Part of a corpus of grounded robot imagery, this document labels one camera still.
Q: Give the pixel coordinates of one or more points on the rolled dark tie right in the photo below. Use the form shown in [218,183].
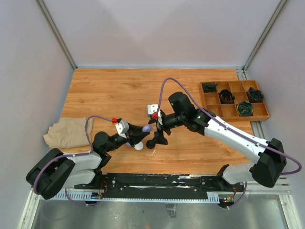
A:
[255,96]

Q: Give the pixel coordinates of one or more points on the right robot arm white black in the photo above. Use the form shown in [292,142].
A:
[266,157]

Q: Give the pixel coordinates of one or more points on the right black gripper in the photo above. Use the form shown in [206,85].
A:
[158,135]

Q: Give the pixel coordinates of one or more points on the white slotted cable duct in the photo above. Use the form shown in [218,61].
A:
[89,196]

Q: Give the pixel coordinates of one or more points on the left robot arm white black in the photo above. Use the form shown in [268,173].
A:
[58,170]

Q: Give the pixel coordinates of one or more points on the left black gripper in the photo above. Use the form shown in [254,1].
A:
[131,136]

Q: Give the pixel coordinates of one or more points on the beige folded cloth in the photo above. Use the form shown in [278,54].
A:
[67,133]

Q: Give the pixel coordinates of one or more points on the rolled black tie centre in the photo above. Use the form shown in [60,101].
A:
[226,97]

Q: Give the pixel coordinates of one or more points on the black earbud charging case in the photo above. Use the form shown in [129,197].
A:
[150,144]

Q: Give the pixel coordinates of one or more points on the white earbud charging case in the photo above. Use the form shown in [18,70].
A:
[138,146]

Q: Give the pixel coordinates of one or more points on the rolled blue yellow tie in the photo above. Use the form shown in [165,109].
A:
[245,108]

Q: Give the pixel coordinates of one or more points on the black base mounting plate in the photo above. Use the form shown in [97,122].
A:
[157,184]

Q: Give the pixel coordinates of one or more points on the wooden compartment tray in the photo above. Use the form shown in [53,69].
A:
[228,112]

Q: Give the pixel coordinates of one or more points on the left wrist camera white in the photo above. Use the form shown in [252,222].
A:
[122,128]

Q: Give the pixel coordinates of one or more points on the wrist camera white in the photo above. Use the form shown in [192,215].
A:
[122,128]
[151,108]

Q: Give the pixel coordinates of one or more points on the rolled dark tie top left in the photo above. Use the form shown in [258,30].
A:
[209,87]

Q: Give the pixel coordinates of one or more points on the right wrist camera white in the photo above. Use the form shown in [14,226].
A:
[151,108]

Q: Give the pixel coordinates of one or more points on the rolled dark tie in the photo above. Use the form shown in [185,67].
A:
[255,96]
[209,87]

